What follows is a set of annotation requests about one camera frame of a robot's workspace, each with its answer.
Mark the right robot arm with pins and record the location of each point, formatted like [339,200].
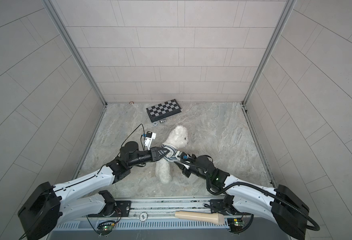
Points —
[278,205]

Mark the round white sticker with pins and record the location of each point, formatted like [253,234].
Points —
[143,216]

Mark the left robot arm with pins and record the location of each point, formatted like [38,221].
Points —
[50,205]

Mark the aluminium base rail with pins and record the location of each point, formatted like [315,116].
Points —
[170,207]

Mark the circuit board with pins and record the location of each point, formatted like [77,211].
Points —
[235,225]
[106,227]

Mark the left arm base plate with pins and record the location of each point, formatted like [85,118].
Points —
[121,209]

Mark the left circuit board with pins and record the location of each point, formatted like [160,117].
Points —
[106,227]

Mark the beige wooden handle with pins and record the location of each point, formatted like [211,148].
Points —
[214,218]

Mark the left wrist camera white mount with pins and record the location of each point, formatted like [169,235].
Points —
[149,137]

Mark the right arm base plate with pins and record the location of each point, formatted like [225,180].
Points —
[219,206]

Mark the white teddy bear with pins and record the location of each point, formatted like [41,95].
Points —
[177,139]

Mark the blue white striped sweater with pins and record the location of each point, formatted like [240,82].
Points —
[173,151]

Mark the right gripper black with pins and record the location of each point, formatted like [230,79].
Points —
[185,172]

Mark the right circuit board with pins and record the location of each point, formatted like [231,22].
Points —
[235,225]

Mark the black white chessboard box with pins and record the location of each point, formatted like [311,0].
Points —
[164,110]

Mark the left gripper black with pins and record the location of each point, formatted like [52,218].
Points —
[154,155]

